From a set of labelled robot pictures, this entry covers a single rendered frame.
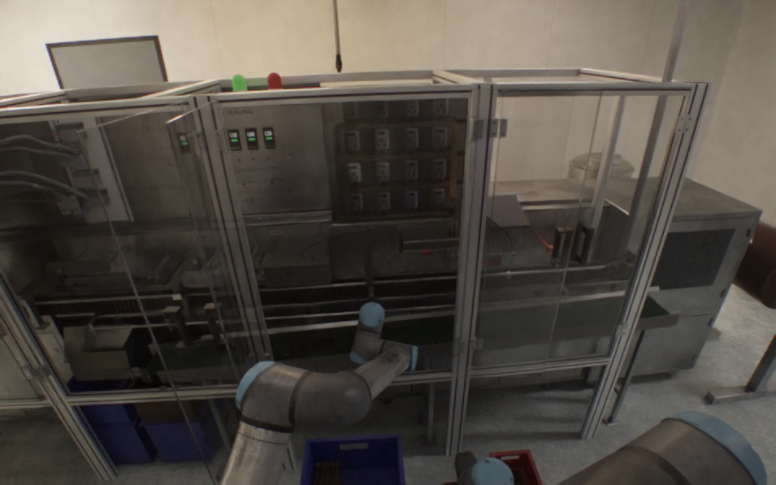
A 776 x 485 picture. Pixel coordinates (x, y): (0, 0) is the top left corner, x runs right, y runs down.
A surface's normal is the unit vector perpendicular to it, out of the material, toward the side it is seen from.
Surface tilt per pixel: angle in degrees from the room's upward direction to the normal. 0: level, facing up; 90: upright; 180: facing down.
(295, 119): 90
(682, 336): 90
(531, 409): 0
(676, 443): 15
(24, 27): 90
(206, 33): 90
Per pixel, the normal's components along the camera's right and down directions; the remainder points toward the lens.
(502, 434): -0.03, -0.89
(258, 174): 0.08, 0.45
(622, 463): -0.39, -0.92
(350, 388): 0.60, -0.61
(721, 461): 0.14, -0.66
